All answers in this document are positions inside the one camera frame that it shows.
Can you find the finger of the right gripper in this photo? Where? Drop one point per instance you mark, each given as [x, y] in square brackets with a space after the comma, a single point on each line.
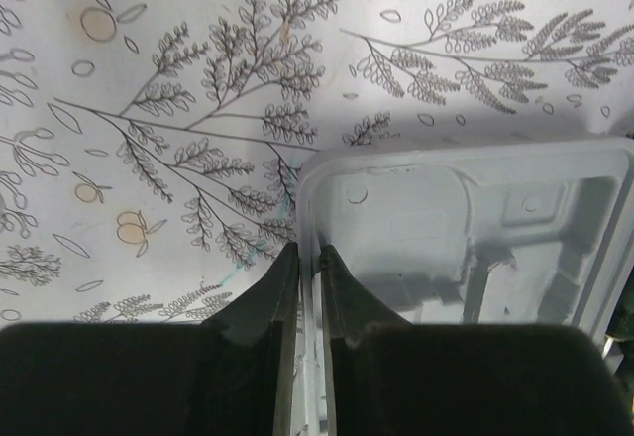
[617, 352]

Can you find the grey plastic tool case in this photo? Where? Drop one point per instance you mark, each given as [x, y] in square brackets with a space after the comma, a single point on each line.
[464, 230]

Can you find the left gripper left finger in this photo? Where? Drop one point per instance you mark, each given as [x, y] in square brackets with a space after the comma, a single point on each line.
[231, 374]

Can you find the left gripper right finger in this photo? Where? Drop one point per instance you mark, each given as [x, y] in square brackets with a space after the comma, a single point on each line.
[387, 376]

